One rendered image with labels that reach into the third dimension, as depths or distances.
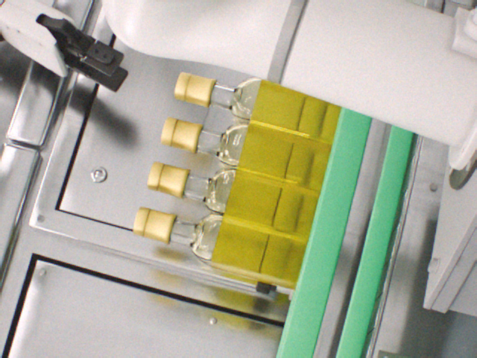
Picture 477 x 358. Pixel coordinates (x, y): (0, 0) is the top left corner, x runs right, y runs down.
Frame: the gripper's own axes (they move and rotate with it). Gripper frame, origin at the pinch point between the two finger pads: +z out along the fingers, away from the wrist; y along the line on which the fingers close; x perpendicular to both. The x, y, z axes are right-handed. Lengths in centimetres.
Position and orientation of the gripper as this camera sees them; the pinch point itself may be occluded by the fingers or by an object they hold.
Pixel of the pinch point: (107, 67)
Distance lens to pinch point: 123.5
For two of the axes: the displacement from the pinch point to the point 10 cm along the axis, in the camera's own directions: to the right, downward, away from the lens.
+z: 8.7, 4.8, -1.3
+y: 0.1, -2.6, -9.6
